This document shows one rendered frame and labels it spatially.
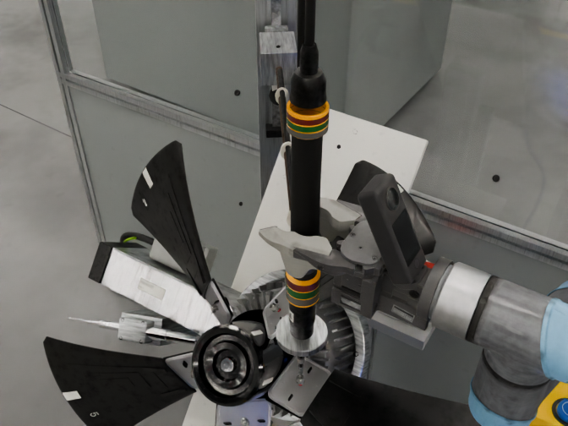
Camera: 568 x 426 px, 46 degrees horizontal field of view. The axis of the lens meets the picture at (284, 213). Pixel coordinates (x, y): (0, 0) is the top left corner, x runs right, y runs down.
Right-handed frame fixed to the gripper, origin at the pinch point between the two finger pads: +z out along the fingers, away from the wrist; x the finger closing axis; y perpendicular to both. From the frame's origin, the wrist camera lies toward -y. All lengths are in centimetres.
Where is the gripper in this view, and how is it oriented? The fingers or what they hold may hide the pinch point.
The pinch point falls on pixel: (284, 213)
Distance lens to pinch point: 78.8
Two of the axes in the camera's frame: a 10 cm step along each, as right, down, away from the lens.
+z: -8.5, -3.5, 3.9
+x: 5.2, -5.6, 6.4
